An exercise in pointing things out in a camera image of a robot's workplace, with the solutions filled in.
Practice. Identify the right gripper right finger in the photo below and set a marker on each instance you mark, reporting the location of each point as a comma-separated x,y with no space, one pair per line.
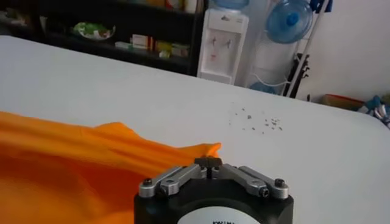
253,182

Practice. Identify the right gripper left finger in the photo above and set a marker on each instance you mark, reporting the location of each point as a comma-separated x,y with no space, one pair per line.
173,182

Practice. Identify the orange t-shirt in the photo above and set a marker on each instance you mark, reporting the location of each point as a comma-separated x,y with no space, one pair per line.
61,167

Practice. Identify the scattered dark crumbs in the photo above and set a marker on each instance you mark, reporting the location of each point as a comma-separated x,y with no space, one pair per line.
268,123

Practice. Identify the black tripod stand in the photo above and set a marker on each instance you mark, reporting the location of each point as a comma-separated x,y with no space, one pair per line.
297,76

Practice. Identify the red-edged cardboard box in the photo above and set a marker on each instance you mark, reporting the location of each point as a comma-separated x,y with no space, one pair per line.
342,102

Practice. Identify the small green medicine box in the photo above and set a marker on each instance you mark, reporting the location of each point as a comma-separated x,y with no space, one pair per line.
164,54

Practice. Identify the white green medicine box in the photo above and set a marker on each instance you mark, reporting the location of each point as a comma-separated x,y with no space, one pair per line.
180,50

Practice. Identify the yellow green medicine box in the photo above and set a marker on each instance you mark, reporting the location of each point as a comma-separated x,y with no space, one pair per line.
164,46

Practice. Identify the white water dispenser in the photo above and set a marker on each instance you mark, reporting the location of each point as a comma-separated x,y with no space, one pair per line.
222,45

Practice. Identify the blue white bag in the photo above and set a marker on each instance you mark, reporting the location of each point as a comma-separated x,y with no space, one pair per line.
376,111

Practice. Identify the red white medicine box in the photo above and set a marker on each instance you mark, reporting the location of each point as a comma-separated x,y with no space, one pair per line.
141,42

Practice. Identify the flat white medicine box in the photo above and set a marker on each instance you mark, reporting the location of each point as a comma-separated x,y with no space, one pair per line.
123,45

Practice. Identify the white metal jug rack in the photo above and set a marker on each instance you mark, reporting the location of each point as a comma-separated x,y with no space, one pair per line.
307,45

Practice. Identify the black shelving unit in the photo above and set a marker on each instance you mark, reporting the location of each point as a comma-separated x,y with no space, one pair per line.
137,21

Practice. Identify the bowl with green fruit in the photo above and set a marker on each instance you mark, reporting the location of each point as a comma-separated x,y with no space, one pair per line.
93,30

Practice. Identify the white paper cup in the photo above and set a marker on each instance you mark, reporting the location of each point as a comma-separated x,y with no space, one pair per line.
191,5

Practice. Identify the orange white medicine box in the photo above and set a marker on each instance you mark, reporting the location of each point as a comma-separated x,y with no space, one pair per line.
174,3

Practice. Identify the labelled blue water jug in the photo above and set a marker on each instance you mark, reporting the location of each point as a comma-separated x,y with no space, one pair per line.
231,3

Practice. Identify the navy blue cloth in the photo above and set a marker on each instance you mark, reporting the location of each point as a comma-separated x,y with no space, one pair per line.
320,4

